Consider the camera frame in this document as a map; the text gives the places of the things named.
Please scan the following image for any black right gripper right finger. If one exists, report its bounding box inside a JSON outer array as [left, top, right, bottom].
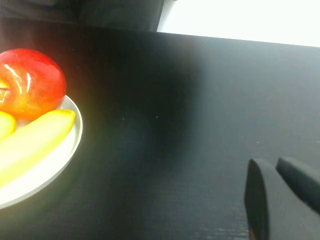
[[275, 156, 320, 216]]

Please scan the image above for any yellow banana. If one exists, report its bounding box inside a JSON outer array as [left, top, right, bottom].
[[0, 108, 77, 189]]

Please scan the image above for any white round plate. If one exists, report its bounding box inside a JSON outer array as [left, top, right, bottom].
[[0, 94, 84, 210]]

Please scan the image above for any red apple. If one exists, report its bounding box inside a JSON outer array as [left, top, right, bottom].
[[0, 48, 67, 122]]

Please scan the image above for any orange yellow mango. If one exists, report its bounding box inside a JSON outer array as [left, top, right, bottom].
[[0, 110, 17, 141]]

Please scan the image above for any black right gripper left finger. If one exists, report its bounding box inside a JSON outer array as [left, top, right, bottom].
[[244, 158, 320, 240]]

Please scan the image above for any person torso in black clothing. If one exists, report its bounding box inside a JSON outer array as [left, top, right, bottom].
[[74, 0, 165, 32]]

